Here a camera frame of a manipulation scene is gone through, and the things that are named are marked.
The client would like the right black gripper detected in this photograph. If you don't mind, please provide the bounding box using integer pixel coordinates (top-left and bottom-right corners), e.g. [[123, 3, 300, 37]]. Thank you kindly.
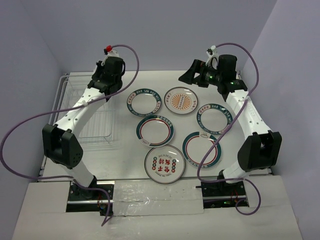
[[178, 59, 223, 88]]

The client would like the orange sunburst plate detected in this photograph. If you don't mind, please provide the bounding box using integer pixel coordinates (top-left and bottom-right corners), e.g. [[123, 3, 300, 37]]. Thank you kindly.
[[164, 86, 199, 115]]

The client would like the hao shi plate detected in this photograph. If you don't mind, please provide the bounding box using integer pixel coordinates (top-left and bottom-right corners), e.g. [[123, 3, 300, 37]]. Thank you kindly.
[[196, 103, 233, 135], [126, 88, 162, 117]]

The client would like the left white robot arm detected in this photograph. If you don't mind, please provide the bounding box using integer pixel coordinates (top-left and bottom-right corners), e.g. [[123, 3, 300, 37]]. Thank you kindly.
[[42, 56, 126, 200]]

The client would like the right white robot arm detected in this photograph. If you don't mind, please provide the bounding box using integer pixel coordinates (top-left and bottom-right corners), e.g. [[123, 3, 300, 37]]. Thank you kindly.
[[179, 54, 282, 196]]

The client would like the red character plate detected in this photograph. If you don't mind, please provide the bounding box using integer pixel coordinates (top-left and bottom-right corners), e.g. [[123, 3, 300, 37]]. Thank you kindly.
[[144, 144, 186, 185]]

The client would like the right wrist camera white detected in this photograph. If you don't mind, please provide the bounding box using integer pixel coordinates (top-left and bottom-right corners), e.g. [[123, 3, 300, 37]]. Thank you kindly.
[[206, 45, 219, 65]]

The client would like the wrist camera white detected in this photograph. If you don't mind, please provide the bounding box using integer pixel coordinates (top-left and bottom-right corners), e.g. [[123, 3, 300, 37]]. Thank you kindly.
[[103, 45, 120, 60], [206, 45, 219, 65]]

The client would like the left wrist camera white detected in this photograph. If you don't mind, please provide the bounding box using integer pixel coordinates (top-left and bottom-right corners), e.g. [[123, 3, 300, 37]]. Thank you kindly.
[[103, 45, 120, 60]]

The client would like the wire dish rack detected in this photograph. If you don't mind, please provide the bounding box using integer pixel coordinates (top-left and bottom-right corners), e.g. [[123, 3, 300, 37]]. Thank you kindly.
[[53, 72, 116, 145]]

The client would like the teal red ring plate centre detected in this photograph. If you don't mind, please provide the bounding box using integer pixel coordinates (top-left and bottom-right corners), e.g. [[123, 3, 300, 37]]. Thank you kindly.
[[135, 115, 175, 148]]

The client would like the teal red ring plate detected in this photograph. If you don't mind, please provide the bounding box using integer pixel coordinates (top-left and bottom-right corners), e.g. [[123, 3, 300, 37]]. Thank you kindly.
[[135, 115, 175, 148], [182, 131, 222, 169]]

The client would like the teal red ring plate right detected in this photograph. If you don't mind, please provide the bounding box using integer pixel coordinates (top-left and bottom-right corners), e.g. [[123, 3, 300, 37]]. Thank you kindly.
[[182, 131, 222, 169]]

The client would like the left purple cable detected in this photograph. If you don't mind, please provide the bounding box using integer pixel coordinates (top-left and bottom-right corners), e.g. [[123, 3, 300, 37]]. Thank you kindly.
[[0, 43, 140, 227]]

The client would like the purple cable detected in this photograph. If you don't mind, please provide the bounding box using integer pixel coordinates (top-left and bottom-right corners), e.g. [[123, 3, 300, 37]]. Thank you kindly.
[[196, 42, 263, 215], [0, 43, 140, 227]]

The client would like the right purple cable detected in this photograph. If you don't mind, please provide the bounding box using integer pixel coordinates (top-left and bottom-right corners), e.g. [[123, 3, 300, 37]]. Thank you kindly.
[[196, 42, 263, 215]]

